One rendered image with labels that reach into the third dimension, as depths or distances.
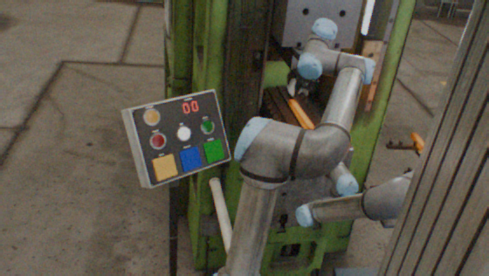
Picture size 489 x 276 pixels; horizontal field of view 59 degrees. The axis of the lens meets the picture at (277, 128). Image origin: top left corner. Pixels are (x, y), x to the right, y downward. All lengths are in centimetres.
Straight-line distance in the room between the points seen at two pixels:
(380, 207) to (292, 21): 77
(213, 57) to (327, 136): 91
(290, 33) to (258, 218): 85
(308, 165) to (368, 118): 126
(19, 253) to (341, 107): 212
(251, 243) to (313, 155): 26
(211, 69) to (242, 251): 94
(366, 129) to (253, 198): 129
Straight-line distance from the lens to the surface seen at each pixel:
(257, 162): 96
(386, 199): 124
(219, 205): 194
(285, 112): 199
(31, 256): 275
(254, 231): 103
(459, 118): 56
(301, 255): 240
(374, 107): 216
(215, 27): 173
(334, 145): 97
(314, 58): 125
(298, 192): 200
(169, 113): 155
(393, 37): 204
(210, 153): 161
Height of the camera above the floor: 192
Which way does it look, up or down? 30 degrees down
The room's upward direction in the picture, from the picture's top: 8 degrees clockwise
